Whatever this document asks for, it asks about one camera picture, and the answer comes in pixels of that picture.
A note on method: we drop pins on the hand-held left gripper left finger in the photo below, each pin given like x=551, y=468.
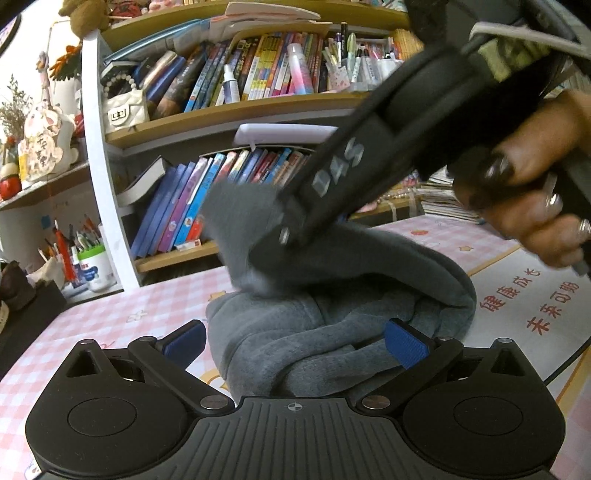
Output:
x=184, y=344

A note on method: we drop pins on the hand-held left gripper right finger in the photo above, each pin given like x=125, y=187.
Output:
x=408, y=344

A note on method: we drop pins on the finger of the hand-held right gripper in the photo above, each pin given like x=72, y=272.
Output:
x=284, y=226

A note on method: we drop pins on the grey fleece garment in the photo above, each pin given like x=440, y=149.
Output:
x=286, y=332

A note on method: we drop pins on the person's right hand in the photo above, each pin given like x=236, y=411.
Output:
x=531, y=161

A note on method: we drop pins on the pink checked tablecloth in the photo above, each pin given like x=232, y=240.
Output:
x=138, y=304

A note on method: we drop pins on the woven basket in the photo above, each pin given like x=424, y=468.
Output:
x=406, y=44

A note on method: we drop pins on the bunch of pens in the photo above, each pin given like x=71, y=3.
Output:
x=360, y=50

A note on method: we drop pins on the white flat box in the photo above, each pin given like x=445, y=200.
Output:
x=281, y=134

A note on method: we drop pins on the pink pen cup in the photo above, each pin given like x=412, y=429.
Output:
x=338, y=78

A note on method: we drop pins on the stack of magazines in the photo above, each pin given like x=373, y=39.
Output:
x=452, y=198

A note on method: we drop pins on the row of blue books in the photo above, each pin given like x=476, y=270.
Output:
x=184, y=203

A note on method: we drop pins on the white pencil pot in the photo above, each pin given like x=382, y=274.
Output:
x=96, y=272

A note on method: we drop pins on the white printed desk mat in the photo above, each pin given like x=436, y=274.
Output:
x=521, y=314

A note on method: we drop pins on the pink and blue gradient bottle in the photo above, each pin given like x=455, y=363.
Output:
x=298, y=69

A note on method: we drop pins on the white spray bottle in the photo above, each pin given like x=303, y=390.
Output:
x=231, y=87

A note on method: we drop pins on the bunch of coloured pencils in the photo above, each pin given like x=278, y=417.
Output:
x=69, y=244

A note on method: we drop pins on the black box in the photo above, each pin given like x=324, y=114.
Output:
x=27, y=323

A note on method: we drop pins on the row of thin colourful books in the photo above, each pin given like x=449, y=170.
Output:
x=263, y=64

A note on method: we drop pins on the dark brown figurine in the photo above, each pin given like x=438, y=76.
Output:
x=16, y=286

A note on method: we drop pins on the loose paper booklets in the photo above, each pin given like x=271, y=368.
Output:
x=263, y=18

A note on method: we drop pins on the white quilted purse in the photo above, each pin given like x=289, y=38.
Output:
x=124, y=110

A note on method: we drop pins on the wooden side shelf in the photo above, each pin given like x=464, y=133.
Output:
x=46, y=187

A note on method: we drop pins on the white rabbit figure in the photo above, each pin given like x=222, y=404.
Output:
x=46, y=143

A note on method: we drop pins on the orange artificial flowers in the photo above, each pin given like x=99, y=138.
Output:
x=67, y=62

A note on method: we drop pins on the brown teddy bear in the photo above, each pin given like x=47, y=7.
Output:
x=85, y=14

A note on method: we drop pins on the dried flower bunch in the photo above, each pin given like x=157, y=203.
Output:
x=14, y=106

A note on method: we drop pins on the wooden bookshelf with white post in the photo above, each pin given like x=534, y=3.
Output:
x=97, y=161

